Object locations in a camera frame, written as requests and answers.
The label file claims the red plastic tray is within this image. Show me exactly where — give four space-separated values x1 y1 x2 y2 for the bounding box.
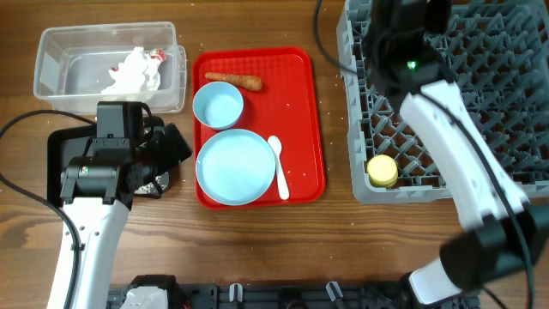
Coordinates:
192 46 326 208

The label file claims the orange carrot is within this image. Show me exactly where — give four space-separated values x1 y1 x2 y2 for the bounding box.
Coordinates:
205 72 262 92

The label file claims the yellow plastic cup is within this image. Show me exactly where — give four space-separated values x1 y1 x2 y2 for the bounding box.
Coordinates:
366 154 398 188

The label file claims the grey dishwasher rack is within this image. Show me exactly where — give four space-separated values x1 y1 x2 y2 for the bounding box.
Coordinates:
336 0 548 204

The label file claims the small light blue bowl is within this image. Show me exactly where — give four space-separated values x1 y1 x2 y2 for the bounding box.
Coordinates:
193 82 244 130

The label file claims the clear plastic bin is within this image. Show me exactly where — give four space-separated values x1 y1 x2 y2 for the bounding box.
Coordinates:
33 21 187 115

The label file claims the large light blue plate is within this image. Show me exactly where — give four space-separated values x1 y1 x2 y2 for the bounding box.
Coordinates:
196 129 275 206

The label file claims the white plastic spoon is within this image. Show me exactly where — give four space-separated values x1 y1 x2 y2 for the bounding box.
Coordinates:
268 136 290 200

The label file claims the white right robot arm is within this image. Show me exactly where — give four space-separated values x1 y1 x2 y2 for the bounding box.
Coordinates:
362 1 548 307

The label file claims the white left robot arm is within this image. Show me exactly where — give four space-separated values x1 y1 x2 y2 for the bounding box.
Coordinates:
47 102 192 308

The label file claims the black waste tray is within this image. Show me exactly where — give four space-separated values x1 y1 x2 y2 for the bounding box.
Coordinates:
47 125 161 207

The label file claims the spilled white rice pile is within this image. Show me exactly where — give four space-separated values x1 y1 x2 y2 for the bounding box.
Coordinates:
135 173 170 196

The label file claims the white napkin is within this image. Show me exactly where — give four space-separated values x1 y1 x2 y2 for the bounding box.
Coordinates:
101 66 161 94

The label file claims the red snack wrapper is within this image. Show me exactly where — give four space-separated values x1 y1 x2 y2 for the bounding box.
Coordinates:
109 48 168 73

